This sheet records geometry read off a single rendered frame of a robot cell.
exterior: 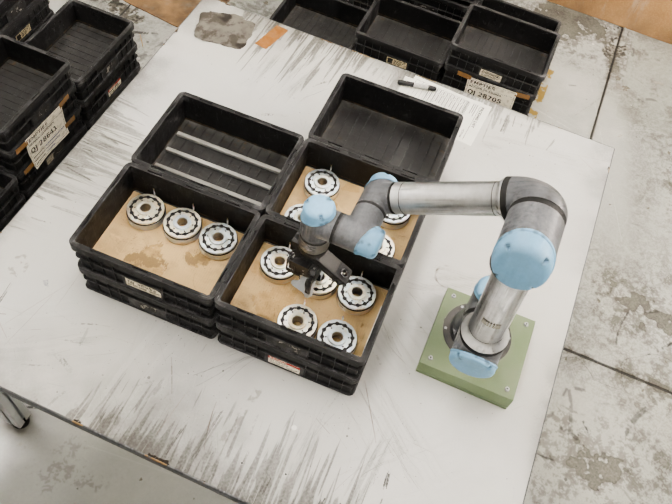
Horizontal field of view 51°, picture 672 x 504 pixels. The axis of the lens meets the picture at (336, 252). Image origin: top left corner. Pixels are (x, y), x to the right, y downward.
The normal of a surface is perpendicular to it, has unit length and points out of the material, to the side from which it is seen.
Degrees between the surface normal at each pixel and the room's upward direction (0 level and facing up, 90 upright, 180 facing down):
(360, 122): 0
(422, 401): 0
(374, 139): 0
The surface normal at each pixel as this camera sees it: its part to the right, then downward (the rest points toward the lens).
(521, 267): -0.37, 0.65
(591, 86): 0.11, -0.54
